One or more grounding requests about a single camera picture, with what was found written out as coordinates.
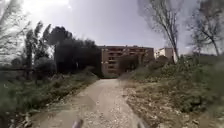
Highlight robot's own part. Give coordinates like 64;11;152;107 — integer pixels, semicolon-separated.
137;120;146;128
72;119;84;128

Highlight pale dirt gravel path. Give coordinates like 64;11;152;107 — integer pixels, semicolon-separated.
24;78;148;128

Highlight pale building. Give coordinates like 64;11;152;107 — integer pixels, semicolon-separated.
154;47;178;64

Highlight dark overgrown grass verge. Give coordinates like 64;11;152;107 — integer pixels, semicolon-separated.
0;68;101;128

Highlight grass verge with weeds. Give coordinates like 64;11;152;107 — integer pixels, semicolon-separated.
119;53;224;128

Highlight brown apartment building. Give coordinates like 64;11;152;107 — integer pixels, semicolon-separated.
98;45;156;79

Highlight dark fence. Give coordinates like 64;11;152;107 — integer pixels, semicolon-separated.
0;66;38;81

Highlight large bare tree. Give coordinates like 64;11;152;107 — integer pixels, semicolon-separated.
138;0;186;63

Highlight dark trees and bushes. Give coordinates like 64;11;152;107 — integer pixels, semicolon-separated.
0;0;103;79

